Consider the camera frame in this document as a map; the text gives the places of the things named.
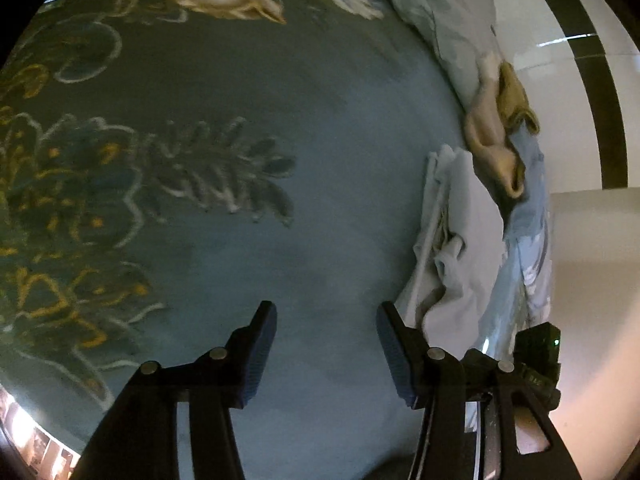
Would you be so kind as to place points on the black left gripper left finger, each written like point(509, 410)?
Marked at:
point(248, 349)

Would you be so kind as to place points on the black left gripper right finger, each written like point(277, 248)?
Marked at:
point(404, 350)

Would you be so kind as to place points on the white cotton garment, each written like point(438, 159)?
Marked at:
point(459, 250)

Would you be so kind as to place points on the blue cloth garment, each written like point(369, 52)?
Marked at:
point(521, 297)

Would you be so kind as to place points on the teal floral bedspread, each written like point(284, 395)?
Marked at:
point(166, 166)

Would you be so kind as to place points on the beige cloth garment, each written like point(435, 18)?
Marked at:
point(499, 108)

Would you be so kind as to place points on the glossy white wardrobe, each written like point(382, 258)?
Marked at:
point(580, 69)

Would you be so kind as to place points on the grey daisy print duvet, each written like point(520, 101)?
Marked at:
point(461, 34)

